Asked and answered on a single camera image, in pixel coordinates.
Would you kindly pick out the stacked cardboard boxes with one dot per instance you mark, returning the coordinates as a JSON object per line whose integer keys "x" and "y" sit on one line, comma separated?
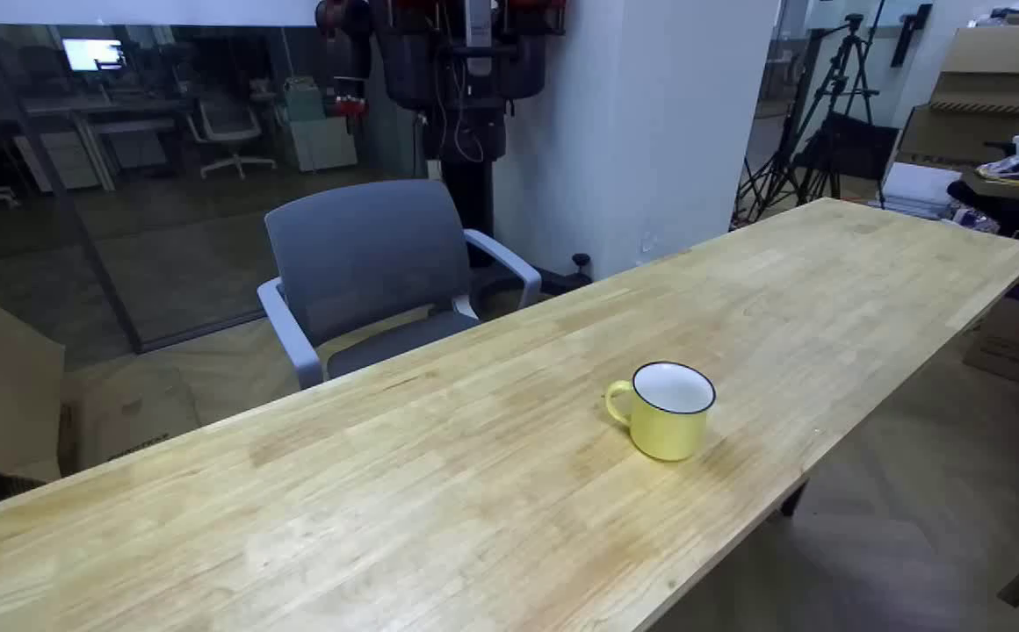
{"x": 971, "y": 108}

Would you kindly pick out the red black robot on stand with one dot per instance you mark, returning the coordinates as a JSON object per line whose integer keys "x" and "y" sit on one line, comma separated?
{"x": 459, "y": 64}

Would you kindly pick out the black camera tripod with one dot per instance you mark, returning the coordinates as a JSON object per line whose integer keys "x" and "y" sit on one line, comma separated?
{"x": 827, "y": 136}

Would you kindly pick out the yellow enamel mug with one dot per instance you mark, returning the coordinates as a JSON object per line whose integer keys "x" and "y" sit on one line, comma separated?
{"x": 661, "y": 410}

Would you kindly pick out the grey office chair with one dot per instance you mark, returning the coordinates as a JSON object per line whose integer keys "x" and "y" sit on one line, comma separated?
{"x": 370, "y": 273}

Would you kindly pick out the cardboard box near chair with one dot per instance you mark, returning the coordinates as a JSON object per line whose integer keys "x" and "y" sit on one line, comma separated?
{"x": 28, "y": 401}

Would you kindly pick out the white office chair behind glass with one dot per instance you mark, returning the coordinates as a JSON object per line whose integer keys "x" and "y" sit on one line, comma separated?
{"x": 225, "y": 123}

